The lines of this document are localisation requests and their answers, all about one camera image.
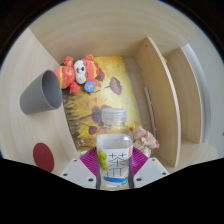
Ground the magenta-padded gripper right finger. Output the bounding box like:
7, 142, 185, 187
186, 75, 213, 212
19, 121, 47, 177
128, 147, 170, 190

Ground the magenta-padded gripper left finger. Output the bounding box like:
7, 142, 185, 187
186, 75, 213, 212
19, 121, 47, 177
59, 147, 99, 190

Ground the clear plastic drink bottle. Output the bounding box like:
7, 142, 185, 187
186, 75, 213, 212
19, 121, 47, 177
95, 107, 135, 191

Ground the pink and white flower bouquet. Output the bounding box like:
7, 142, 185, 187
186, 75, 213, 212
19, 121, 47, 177
128, 121, 161, 158

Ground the flat round red coaster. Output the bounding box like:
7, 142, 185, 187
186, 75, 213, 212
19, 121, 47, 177
32, 142, 55, 173

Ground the white light bar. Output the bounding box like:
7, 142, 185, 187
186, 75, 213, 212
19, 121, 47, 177
143, 86, 158, 130

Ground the light wooden shelf unit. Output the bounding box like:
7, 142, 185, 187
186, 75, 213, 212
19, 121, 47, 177
134, 36, 204, 168

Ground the yellow poppy flower painting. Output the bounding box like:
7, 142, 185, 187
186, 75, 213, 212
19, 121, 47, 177
61, 55, 143, 153

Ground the grey ribbed mug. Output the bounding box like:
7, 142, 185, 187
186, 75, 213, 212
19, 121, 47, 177
18, 69, 64, 116

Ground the red plush toy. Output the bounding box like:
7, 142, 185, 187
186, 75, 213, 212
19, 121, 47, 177
53, 54, 103, 95

